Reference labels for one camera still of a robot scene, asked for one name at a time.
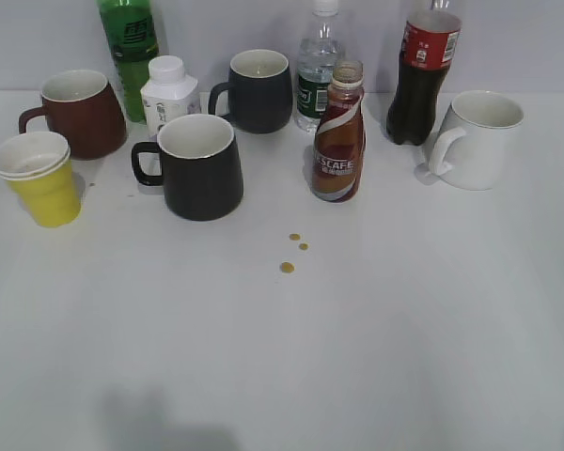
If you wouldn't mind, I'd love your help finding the Nescafe coffee bottle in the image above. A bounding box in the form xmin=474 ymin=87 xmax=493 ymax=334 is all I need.
xmin=311 ymin=60 xmax=366 ymax=203

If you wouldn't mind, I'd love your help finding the yellow paper cup stack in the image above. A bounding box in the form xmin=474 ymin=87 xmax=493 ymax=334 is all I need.
xmin=0 ymin=132 xmax=81 ymax=228

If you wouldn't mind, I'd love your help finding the black ceramic mug front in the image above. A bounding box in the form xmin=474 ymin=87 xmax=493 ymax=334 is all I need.
xmin=131 ymin=114 xmax=243 ymax=221

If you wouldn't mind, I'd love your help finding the dark navy ceramic mug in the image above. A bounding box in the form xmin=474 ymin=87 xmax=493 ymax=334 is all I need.
xmin=208 ymin=49 xmax=293 ymax=134

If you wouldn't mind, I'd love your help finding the clear water bottle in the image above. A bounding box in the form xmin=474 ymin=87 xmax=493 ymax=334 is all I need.
xmin=294 ymin=1 xmax=345 ymax=132

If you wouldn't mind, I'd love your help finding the white milk carton bottle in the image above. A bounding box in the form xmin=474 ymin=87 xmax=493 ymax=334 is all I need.
xmin=140 ymin=55 xmax=201 ymax=140

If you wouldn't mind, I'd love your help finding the white ceramic mug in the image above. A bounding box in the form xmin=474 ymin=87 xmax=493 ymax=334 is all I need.
xmin=428 ymin=90 xmax=525 ymax=191

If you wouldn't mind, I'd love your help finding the dark red ceramic mug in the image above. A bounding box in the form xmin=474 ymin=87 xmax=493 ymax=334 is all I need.
xmin=18 ymin=70 xmax=127 ymax=160

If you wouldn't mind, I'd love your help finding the cola bottle red label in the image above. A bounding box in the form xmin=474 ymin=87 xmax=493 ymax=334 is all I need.
xmin=386 ymin=1 xmax=464 ymax=146

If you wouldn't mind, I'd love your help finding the green soda bottle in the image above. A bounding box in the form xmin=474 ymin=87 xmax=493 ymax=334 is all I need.
xmin=96 ymin=0 xmax=159 ymax=123

